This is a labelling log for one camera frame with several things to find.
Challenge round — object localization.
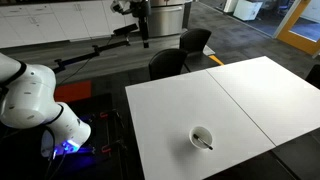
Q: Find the stainless steel appliance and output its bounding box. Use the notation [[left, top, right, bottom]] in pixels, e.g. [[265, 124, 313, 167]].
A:
[[147, 0, 193, 38]]

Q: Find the orange door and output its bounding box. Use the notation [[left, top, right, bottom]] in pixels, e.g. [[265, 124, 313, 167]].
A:
[[276, 0, 320, 56]]

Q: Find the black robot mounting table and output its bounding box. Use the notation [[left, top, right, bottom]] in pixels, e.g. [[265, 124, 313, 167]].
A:
[[0, 92, 136, 180]]

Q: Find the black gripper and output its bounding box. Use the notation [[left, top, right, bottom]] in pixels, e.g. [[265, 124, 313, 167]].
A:
[[130, 0, 152, 49]]

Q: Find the small white box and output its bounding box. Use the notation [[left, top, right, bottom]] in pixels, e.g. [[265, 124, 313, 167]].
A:
[[222, 0, 239, 14]]

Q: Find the black chair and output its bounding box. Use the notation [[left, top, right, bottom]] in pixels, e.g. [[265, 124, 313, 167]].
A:
[[304, 63, 320, 90], [148, 48, 188, 81], [179, 28, 213, 55]]

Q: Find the white bowl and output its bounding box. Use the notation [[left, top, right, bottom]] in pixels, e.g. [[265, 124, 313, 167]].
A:
[[188, 125, 214, 150]]

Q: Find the black marker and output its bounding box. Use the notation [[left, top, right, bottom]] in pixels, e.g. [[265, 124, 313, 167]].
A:
[[192, 133, 214, 151]]

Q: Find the white door frame post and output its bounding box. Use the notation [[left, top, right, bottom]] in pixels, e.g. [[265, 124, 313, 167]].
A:
[[272, 0, 303, 39]]

